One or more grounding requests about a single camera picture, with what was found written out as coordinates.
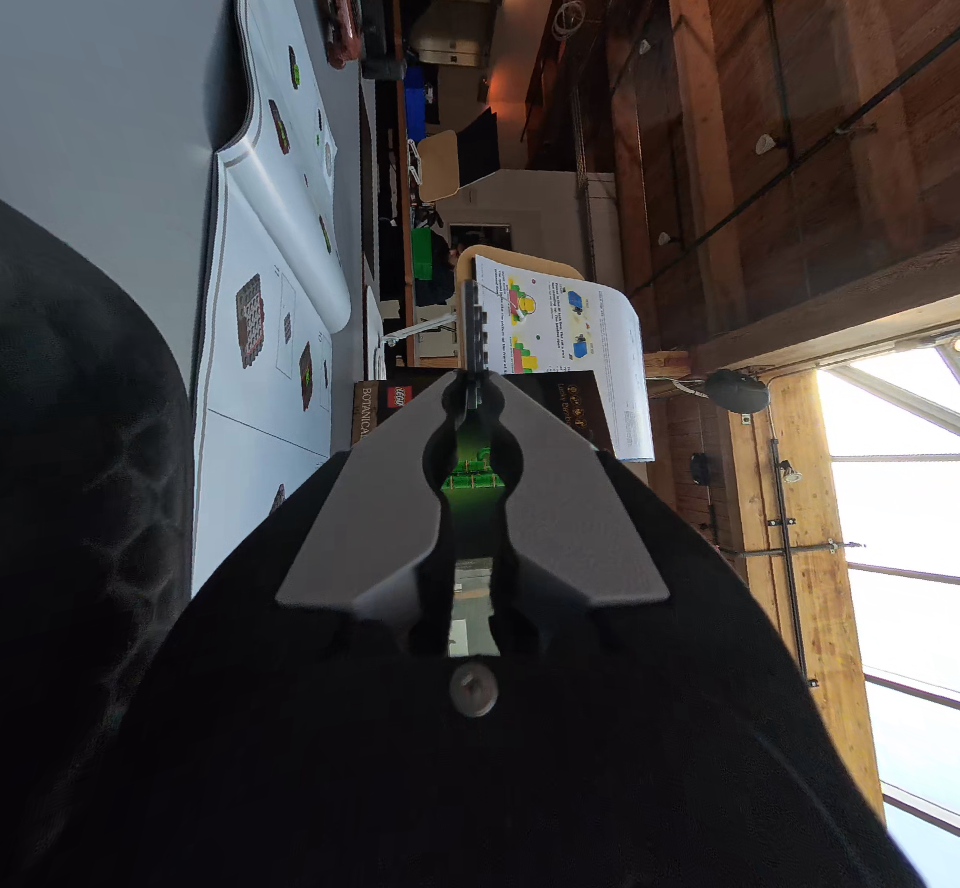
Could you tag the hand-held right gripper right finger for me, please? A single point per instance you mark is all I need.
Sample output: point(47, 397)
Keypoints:
point(577, 528)

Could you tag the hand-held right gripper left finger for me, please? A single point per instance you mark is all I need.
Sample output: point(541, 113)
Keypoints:
point(375, 528)

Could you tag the dark grey long brick plate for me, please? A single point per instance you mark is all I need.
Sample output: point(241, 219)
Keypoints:
point(474, 333)

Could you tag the black building set box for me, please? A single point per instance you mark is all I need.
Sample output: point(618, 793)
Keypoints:
point(390, 397)

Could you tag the open instruction booklet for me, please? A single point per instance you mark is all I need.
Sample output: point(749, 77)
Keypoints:
point(247, 408)

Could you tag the printed instruction sheet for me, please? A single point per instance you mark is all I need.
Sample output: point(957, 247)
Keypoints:
point(600, 348)

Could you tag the black ceiling dome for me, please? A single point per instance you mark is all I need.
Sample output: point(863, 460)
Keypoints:
point(739, 391)

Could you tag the wooden document stand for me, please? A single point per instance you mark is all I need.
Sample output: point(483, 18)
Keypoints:
point(465, 266)

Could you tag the large bright window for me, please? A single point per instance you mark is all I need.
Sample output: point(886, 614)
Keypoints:
point(900, 513)

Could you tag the wooden chair back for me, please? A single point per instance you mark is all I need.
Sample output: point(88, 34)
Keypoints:
point(439, 165)

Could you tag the black monitor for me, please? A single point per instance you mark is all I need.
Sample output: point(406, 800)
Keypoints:
point(478, 146)

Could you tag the small brown green brick piece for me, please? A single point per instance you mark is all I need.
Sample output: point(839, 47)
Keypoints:
point(279, 125)

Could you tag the blue storage bin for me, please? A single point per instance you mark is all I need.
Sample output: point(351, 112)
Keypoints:
point(415, 105)

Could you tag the small black green brick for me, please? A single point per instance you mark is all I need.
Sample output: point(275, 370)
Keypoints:
point(295, 68)

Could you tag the dark grey device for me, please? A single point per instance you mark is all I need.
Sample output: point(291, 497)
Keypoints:
point(382, 41)

